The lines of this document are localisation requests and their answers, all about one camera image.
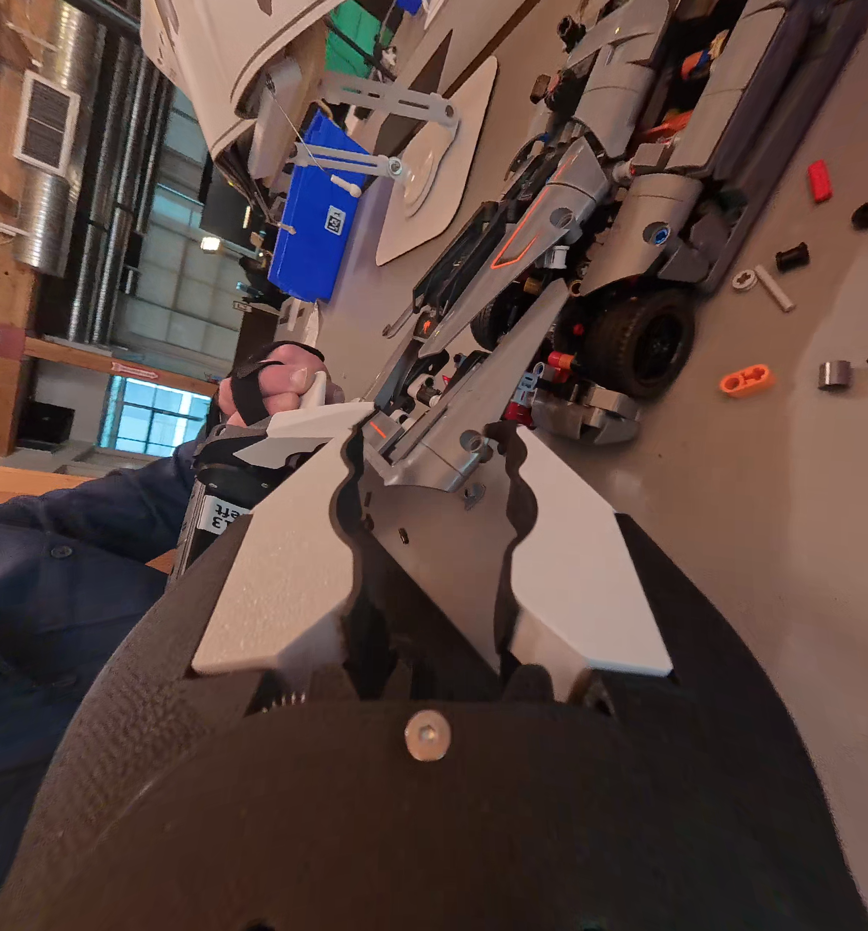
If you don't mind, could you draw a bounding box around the white vent grille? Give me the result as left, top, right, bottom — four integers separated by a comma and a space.
14, 69, 82, 177

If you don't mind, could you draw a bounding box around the person's torso in dark shirt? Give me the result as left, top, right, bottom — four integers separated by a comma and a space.
0, 560, 166, 931

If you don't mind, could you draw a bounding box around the person's left forearm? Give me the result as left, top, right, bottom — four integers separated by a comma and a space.
0, 436, 202, 576

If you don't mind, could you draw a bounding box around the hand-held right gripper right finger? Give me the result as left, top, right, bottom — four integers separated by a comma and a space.
494, 424, 675, 701

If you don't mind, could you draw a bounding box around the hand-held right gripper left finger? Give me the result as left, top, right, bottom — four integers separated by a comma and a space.
190, 428, 368, 676

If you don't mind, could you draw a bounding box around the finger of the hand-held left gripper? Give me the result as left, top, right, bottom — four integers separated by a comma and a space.
232, 402, 374, 468

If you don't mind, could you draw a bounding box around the grey lego door panel assembly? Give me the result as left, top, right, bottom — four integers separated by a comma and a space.
365, 280, 575, 497

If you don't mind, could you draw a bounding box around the silver round air duct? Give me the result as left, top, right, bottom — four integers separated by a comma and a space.
12, 0, 108, 279

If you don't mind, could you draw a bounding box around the partly built lego car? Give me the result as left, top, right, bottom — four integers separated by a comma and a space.
383, 0, 868, 446

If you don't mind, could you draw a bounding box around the white instruction booklet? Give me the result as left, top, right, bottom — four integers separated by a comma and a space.
141, 0, 348, 157

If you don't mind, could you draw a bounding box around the wooden workbench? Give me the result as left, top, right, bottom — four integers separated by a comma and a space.
0, 323, 220, 397

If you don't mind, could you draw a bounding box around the green plastic bin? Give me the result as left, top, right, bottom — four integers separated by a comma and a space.
323, 0, 409, 80

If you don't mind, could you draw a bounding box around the small orange lego piece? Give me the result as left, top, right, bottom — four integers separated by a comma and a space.
719, 366, 772, 397

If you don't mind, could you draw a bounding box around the blue bin with white label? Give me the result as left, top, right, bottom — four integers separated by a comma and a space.
267, 109, 373, 303

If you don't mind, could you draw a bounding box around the person's left hand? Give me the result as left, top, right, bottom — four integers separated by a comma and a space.
218, 344, 348, 430

